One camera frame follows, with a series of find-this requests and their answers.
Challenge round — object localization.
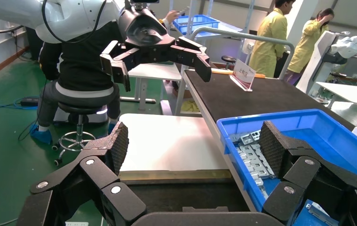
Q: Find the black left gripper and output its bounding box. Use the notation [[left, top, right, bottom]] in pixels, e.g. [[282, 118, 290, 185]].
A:
[[99, 7, 212, 92]]

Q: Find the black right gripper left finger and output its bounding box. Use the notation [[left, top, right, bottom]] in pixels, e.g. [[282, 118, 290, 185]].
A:
[[16, 121, 148, 226]]

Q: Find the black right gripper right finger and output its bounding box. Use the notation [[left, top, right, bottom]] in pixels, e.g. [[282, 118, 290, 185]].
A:
[[258, 121, 357, 226]]

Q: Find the grey ladder-shaped metal part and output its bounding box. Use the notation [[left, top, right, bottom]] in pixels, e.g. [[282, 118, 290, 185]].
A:
[[230, 130, 262, 145]]

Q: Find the black flat container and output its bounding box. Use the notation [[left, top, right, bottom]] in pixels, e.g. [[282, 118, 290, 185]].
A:
[[119, 178, 251, 214]]

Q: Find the small white table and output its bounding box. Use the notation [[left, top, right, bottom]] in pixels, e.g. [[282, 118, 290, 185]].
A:
[[120, 62, 182, 111]]

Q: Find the blue plastic bin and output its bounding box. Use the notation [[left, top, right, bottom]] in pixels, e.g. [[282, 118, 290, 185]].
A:
[[216, 108, 357, 226]]

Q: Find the flat slotted metal plate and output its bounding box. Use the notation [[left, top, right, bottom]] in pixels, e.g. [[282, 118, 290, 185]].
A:
[[248, 143, 276, 178], [237, 145, 264, 181]]

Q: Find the blue plastic crate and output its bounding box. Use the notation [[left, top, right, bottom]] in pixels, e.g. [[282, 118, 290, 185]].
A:
[[173, 15, 221, 35]]

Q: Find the yellow cloth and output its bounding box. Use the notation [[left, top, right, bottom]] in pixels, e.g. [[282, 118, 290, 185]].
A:
[[181, 99, 201, 113]]

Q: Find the wooden edge strip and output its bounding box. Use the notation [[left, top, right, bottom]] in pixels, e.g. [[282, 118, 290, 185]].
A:
[[211, 68, 266, 79]]

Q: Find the black round stool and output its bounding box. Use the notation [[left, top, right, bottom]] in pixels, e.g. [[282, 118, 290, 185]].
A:
[[221, 55, 237, 70]]

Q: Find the seated person in black sweater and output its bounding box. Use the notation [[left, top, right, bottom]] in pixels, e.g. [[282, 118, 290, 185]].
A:
[[30, 9, 181, 145]]

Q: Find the black wheeled stool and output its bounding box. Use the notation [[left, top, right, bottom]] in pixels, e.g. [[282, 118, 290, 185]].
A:
[[52, 103, 109, 166]]

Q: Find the acrylic sign with red card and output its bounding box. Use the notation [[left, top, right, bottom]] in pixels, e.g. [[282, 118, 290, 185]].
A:
[[230, 58, 257, 93]]

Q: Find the white desk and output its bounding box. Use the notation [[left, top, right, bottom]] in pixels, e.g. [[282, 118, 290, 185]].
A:
[[317, 81, 357, 107]]

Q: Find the grey tube railing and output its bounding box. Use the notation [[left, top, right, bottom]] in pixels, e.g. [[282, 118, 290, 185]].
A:
[[174, 26, 296, 116]]

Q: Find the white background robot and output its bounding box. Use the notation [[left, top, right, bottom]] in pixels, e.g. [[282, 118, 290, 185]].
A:
[[296, 24, 357, 94]]

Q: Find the man in yellow coat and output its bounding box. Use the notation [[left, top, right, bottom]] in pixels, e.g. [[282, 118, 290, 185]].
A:
[[248, 0, 296, 79]]

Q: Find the black power brick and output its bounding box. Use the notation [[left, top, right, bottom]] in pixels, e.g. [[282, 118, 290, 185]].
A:
[[20, 97, 39, 107]]

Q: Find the woman in yellow coat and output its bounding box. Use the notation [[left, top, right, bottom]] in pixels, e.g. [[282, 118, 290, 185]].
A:
[[284, 8, 335, 86]]

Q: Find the grey notched metal bracket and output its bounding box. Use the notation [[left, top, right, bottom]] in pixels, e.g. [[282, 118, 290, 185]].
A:
[[306, 202, 338, 226]]

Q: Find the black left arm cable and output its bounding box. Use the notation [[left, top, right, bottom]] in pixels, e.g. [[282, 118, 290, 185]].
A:
[[41, 0, 107, 44]]

